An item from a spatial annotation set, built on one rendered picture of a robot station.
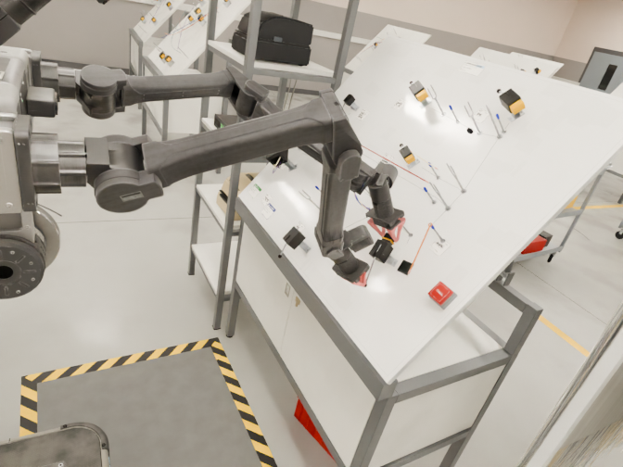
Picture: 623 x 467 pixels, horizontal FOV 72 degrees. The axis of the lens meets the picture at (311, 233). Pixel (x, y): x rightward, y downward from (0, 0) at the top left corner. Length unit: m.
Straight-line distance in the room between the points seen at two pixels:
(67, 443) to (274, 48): 1.73
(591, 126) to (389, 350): 0.84
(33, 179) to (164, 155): 0.18
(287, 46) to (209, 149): 1.43
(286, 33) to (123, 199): 1.48
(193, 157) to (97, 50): 7.88
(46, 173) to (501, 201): 1.13
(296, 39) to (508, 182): 1.17
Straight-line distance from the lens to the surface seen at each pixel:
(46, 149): 0.71
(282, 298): 1.80
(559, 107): 1.54
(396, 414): 1.45
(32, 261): 1.06
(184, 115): 4.37
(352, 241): 1.14
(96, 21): 8.51
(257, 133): 0.71
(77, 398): 2.30
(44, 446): 1.88
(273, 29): 2.06
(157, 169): 0.71
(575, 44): 14.34
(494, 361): 1.65
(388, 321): 1.31
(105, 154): 0.73
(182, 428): 2.16
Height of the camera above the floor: 1.73
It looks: 28 degrees down
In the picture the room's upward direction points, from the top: 13 degrees clockwise
